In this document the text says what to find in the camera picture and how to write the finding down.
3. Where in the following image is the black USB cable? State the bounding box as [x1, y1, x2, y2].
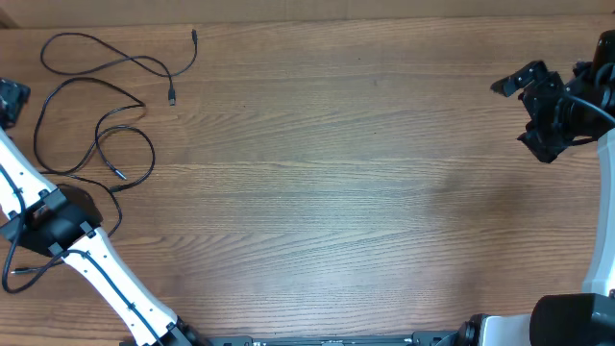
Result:
[39, 29, 199, 107]

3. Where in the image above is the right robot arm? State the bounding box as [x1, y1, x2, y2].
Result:
[432, 31, 614, 346]

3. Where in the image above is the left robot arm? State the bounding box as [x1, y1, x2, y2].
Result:
[1, 134, 206, 345]

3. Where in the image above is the thin black barrel-plug cable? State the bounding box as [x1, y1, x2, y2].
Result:
[33, 77, 157, 194]

